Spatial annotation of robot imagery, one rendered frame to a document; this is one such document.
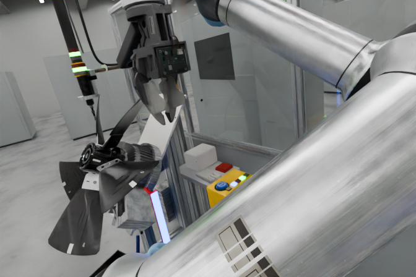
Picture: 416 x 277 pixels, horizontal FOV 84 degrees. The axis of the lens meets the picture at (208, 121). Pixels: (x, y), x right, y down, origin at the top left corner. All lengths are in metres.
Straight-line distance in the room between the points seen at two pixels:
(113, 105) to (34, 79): 7.06
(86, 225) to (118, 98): 5.66
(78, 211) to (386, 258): 1.25
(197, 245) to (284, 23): 0.32
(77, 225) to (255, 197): 0.95
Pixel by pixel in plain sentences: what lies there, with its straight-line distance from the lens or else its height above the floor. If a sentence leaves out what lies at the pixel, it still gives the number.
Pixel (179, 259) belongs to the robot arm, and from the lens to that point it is 0.18.
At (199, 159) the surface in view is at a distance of 1.40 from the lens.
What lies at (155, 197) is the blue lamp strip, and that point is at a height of 1.17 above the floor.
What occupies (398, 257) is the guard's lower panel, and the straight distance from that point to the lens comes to 1.29.
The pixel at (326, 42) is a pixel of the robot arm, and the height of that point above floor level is 1.53.
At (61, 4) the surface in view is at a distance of 0.95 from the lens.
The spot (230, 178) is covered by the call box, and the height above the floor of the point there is 1.07.
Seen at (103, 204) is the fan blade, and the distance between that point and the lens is 0.81.
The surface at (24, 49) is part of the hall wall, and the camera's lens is 13.26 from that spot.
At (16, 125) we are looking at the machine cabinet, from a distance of 8.24.
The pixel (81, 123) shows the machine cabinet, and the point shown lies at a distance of 6.57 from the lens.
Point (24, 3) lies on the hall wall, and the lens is 13.54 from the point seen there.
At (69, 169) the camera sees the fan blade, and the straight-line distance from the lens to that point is 1.29.
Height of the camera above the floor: 1.54
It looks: 16 degrees down
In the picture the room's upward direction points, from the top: 10 degrees counter-clockwise
